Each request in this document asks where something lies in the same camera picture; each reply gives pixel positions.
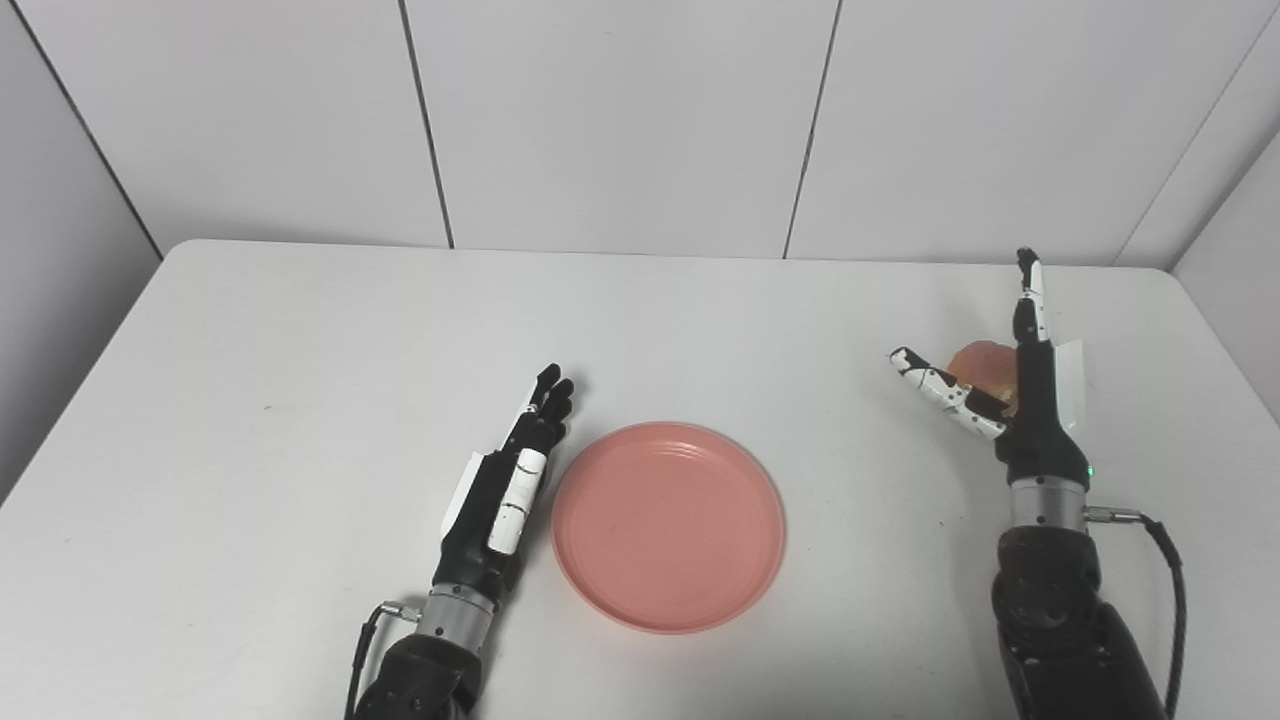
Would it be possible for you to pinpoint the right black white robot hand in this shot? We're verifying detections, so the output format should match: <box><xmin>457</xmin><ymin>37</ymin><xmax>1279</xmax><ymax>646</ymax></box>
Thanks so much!
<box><xmin>889</xmin><ymin>247</ymin><xmax>1091</xmax><ymax>491</ymax></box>

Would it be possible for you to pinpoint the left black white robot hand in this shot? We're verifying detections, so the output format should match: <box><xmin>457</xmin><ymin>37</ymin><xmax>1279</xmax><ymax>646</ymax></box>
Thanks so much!
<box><xmin>431</xmin><ymin>363</ymin><xmax>576</xmax><ymax>602</ymax></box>

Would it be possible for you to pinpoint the cream puff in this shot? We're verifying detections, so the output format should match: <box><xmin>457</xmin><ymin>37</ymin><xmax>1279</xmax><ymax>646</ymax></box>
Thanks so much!
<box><xmin>946</xmin><ymin>341</ymin><xmax>1021</xmax><ymax>417</ymax></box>

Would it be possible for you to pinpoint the pink round plate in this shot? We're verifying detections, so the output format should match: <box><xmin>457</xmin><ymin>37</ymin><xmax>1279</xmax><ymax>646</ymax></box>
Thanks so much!
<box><xmin>551</xmin><ymin>422</ymin><xmax>787</xmax><ymax>636</ymax></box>

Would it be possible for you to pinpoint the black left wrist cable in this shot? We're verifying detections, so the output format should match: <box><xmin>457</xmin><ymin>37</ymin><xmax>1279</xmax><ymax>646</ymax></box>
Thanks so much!
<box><xmin>343</xmin><ymin>601</ymin><xmax>423</xmax><ymax>720</ymax></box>

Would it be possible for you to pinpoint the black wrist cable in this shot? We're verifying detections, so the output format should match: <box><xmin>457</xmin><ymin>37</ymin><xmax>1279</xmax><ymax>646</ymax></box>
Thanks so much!
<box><xmin>1084</xmin><ymin>506</ymin><xmax>1191</xmax><ymax>720</ymax></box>
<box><xmin>343</xmin><ymin>601</ymin><xmax>423</xmax><ymax>720</ymax></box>

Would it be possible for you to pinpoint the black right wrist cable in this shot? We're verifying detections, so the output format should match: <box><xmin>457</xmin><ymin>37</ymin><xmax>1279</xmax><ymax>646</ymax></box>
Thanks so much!
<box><xmin>1084</xmin><ymin>506</ymin><xmax>1191</xmax><ymax>720</ymax></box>

